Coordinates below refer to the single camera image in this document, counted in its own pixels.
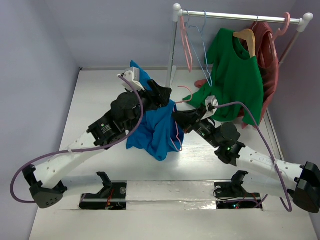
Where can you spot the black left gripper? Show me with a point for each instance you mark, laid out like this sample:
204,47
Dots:
155,102

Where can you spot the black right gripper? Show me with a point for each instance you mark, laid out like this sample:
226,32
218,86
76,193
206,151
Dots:
194,119

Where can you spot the blue t-shirt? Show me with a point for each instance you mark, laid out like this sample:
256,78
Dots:
155,132

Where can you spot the pink wire hanger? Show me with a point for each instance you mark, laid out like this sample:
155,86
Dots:
176,125

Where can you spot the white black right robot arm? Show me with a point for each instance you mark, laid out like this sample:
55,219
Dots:
257,172

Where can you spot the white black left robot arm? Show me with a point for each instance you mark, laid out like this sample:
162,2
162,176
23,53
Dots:
48,182

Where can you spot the pink plastic hanger left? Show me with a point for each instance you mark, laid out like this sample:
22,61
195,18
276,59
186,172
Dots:
185,44

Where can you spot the pink plastic hanger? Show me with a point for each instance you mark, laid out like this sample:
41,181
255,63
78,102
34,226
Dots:
283,26
185,44

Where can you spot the green t-shirt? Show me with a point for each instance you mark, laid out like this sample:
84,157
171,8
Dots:
236,78

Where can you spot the salmon red t-shirt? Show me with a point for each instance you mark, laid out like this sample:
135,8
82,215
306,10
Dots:
267,63

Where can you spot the wooden hanger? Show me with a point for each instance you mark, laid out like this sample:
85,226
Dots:
248,36

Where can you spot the pink plastic hanger right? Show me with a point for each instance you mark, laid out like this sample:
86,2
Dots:
283,26

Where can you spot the white clothes rack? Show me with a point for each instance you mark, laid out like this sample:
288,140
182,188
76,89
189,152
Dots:
178,12

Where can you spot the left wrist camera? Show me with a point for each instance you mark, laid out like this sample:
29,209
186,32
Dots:
132,75

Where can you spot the light blue wire hanger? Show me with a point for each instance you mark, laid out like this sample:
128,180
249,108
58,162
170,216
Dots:
203,64

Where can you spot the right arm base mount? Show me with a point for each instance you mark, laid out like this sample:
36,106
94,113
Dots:
230,194

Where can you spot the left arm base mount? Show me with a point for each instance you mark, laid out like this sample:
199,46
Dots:
111,197

